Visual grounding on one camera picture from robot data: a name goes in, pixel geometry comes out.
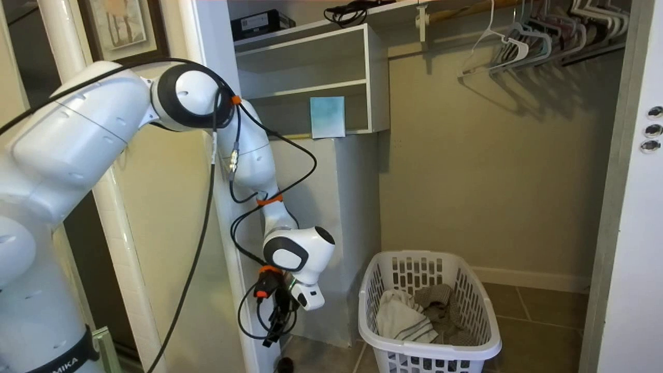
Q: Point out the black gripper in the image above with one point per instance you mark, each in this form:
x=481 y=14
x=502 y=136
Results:
x=282 y=297

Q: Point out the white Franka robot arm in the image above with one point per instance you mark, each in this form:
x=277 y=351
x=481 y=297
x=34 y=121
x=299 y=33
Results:
x=69 y=151

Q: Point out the white closet shelf unit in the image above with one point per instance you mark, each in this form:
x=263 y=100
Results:
x=374 y=75

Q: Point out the white closet cabinet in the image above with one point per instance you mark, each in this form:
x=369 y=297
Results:
x=338 y=228

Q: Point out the white striped towel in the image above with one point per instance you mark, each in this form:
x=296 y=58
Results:
x=404 y=322

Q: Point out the white plastic laundry basket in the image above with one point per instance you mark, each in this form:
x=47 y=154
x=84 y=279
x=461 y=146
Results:
x=427 y=355

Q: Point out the gray crumpled cloth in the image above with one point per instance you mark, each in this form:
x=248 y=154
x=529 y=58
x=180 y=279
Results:
x=448 y=312

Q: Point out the light green board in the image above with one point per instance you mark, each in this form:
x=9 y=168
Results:
x=107 y=352

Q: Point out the light blue card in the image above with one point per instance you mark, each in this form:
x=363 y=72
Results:
x=327 y=117

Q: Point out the black box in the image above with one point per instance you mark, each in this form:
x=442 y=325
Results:
x=256 y=24

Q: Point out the white sliding closet door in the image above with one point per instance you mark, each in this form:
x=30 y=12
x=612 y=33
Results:
x=633 y=241

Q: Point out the wooden closet rod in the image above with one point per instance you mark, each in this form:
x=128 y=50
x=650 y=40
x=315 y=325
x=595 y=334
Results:
x=477 y=9

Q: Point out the bunch of clothes hangers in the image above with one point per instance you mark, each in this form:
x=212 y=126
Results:
x=545 y=37

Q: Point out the wooden picture frame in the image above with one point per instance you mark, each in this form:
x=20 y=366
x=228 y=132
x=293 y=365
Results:
x=125 y=28

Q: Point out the white rod bracket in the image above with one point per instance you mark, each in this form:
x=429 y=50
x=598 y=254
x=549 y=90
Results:
x=422 y=21

